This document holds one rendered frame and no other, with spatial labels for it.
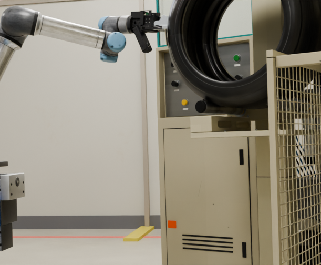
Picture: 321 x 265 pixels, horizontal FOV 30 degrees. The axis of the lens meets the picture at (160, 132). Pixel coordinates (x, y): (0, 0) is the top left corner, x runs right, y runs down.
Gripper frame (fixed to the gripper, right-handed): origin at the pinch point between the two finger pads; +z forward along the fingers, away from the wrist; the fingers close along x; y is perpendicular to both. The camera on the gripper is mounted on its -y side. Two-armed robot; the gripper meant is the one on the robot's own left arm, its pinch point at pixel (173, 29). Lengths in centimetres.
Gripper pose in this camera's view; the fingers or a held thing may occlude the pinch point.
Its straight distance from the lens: 238.0
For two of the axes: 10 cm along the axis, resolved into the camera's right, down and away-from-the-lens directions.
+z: 8.5, 0.8, -5.3
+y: 0.6, -10.0, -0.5
